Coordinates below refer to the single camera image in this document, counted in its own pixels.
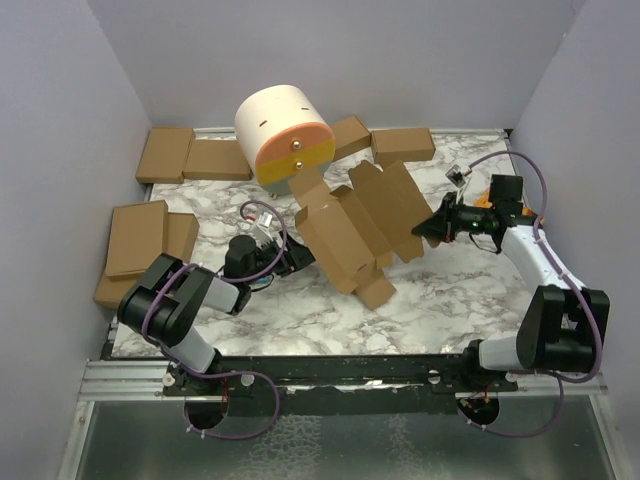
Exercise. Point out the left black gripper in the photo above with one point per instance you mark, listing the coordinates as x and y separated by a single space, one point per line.
297 255

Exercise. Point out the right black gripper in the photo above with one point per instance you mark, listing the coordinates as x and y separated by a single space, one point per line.
435 226

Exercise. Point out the cardboard box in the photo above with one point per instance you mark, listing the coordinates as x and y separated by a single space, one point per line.
182 234
164 155
138 236
355 231
216 160
405 145
351 136

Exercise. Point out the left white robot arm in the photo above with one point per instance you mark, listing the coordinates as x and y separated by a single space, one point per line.
163 304

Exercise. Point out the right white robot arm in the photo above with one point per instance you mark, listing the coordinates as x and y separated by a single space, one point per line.
562 331

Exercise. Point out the orange paperback book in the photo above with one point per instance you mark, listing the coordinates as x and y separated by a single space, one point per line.
482 200

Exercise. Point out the round pastel drawer cabinet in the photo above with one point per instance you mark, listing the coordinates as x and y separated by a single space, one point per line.
281 134

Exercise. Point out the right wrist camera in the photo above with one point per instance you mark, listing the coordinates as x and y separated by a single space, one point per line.
460 178

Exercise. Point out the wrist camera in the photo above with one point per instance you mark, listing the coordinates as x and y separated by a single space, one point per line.
261 230
460 178

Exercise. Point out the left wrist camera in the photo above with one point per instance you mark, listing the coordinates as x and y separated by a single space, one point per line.
261 230

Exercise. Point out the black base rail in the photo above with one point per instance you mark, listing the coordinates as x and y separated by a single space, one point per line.
338 385

